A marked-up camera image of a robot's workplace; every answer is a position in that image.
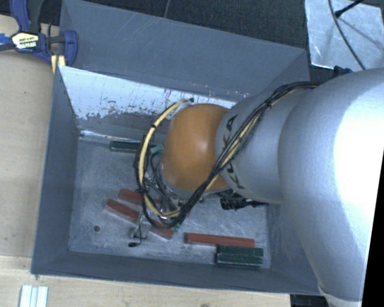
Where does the black cylinder on white bracket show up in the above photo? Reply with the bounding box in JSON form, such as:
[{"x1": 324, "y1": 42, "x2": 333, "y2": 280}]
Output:
[{"x1": 218, "y1": 191, "x2": 269, "y2": 217}]

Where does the dark green flat block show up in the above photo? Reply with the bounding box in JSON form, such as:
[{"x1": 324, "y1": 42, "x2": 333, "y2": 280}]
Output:
[
  {"x1": 108, "y1": 138, "x2": 144, "y2": 156},
  {"x1": 214, "y1": 250, "x2": 266, "y2": 271},
  {"x1": 214, "y1": 241, "x2": 266, "y2": 261}
]

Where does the grey metal bin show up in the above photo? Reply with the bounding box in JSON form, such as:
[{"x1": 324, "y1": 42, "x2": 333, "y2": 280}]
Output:
[{"x1": 21, "y1": 0, "x2": 361, "y2": 307}]

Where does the pale wood board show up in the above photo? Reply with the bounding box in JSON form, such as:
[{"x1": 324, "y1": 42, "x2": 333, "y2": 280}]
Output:
[{"x1": 0, "y1": 47, "x2": 64, "y2": 262}]

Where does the red-brown flat block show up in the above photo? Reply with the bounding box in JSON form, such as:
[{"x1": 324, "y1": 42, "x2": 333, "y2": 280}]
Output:
[
  {"x1": 103, "y1": 197, "x2": 143, "y2": 224},
  {"x1": 182, "y1": 228, "x2": 257, "y2": 255},
  {"x1": 117, "y1": 187, "x2": 162, "y2": 210},
  {"x1": 148, "y1": 219, "x2": 178, "y2": 242}
]

